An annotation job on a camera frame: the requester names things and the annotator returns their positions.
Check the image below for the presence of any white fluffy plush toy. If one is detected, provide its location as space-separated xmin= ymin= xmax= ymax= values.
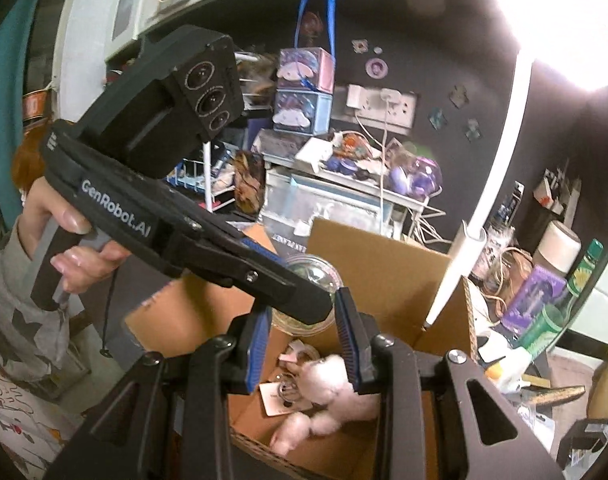
xmin=269 ymin=354 xmax=381 ymax=457

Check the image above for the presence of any clear plastic round container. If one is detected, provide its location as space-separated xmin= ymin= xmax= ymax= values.
xmin=272 ymin=254 xmax=343 ymax=337

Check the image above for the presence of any patterned grey sleeve forearm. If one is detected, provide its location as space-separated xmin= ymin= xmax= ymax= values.
xmin=0 ymin=229 xmax=70 ymax=384

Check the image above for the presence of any person left hand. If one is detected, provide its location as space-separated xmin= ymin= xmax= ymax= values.
xmin=16 ymin=177 xmax=130 ymax=294

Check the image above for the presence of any white price tag card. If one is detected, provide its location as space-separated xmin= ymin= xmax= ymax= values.
xmin=260 ymin=379 xmax=304 ymax=417

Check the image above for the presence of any anime art card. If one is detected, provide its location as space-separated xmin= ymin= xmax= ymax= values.
xmin=234 ymin=151 xmax=266 ymax=216

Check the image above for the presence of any green glass bottle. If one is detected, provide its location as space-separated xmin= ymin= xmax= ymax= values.
xmin=518 ymin=238 xmax=604 ymax=361

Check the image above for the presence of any brown cardboard box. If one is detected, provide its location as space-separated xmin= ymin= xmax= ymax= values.
xmin=126 ymin=219 xmax=480 ymax=479

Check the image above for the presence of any purple figure box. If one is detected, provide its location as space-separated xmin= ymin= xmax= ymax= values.
xmin=500 ymin=266 xmax=566 ymax=336

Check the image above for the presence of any clear zip plastic bag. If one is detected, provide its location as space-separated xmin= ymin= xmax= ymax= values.
xmin=258 ymin=167 xmax=406 ymax=257

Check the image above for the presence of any lower cinnamoroll box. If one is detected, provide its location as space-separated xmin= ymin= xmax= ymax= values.
xmin=272 ymin=90 xmax=332 ymax=136

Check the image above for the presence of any cinnamoroll box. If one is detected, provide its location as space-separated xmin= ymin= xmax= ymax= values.
xmin=272 ymin=90 xmax=332 ymax=136
xmin=277 ymin=47 xmax=336 ymax=94

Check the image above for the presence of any white cylinder humidifier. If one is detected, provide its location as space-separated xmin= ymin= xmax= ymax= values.
xmin=533 ymin=220 xmax=582 ymax=276

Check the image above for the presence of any upper cinnamoroll box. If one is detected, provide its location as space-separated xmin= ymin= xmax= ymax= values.
xmin=277 ymin=47 xmax=336 ymax=94

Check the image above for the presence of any white power strip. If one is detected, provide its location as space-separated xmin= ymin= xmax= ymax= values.
xmin=331 ymin=84 xmax=418 ymax=130

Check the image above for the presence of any purple glass ball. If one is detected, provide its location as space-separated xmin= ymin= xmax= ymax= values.
xmin=409 ymin=157 xmax=443 ymax=200

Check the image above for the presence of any white desk lamp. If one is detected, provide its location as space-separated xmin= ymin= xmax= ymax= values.
xmin=424 ymin=0 xmax=608 ymax=327

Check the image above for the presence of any white wire shelf rack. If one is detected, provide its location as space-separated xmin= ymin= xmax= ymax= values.
xmin=166 ymin=141 xmax=238 ymax=212

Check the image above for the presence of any blue lanyard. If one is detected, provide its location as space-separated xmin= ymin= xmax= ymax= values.
xmin=293 ymin=0 xmax=338 ymax=94

